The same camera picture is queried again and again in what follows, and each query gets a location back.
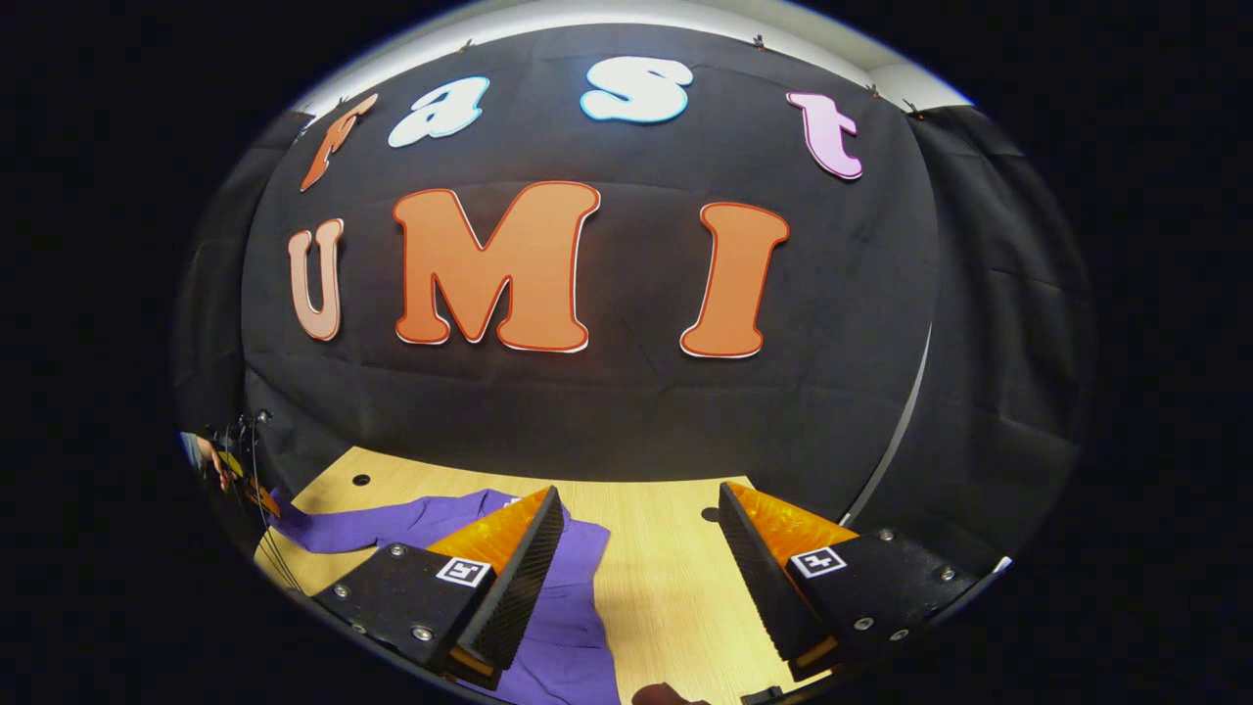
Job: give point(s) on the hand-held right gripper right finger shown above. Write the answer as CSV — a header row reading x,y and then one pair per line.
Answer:
x,y
759,578

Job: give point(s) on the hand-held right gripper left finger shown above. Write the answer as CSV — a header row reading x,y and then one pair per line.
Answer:
x,y
524,587

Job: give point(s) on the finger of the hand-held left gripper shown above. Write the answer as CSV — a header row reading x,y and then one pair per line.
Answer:
x,y
260,495

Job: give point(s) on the purple knit cardigan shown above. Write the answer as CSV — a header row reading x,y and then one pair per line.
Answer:
x,y
568,627

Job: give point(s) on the black backdrop cloth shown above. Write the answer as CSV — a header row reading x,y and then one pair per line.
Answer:
x,y
636,411

